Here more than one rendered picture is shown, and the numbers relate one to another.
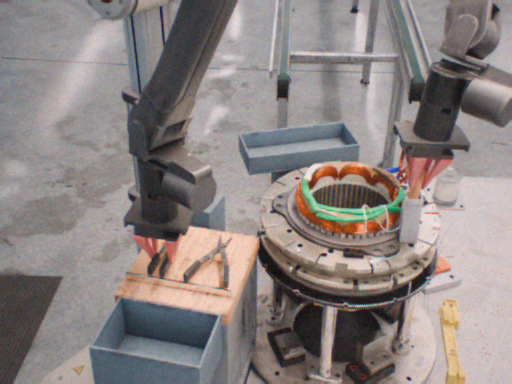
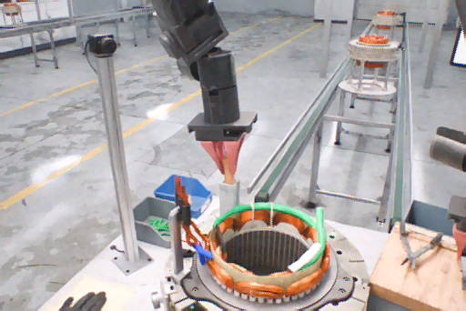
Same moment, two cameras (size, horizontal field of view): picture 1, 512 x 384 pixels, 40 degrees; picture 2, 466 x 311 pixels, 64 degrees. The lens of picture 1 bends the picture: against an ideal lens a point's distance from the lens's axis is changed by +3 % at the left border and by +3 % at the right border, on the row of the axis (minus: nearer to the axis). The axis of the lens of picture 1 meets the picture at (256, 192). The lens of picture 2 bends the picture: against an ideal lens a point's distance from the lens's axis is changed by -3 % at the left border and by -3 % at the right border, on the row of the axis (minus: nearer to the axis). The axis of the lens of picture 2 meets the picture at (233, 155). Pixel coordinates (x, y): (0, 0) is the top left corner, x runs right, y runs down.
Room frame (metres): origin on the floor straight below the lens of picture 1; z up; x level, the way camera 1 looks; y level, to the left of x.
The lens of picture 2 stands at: (1.47, -0.06, 1.51)
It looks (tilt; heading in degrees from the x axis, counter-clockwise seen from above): 26 degrees down; 199
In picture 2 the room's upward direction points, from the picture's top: straight up
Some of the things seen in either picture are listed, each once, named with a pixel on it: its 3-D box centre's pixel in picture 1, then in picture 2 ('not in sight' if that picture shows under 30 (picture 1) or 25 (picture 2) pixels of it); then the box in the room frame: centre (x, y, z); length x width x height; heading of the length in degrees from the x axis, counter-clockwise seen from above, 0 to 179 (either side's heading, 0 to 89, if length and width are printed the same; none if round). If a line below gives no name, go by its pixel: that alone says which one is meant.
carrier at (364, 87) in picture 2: not in sight; (369, 65); (-1.29, -0.04, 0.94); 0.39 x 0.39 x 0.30
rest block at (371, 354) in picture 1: (375, 351); not in sight; (0.89, -0.22, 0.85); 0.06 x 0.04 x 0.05; 124
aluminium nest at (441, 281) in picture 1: (427, 268); not in sight; (1.19, -0.39, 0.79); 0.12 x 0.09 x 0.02; 22
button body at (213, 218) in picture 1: (203, 248); not in sight; (1.12, 0.11, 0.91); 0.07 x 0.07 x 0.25; 67
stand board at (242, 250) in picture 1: (191, 269); (437, 272); (0.88, 0.11, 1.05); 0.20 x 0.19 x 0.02; 166
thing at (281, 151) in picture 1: (295, 192); not in sight; (1.31, -0.09, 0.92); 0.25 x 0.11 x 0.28; 104
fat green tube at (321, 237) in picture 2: (311, 187); (314, 237); (0.99, -0.10, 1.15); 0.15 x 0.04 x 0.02; 172
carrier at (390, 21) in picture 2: not in sight; (384, 29); (-3.41, 0.07, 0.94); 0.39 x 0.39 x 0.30
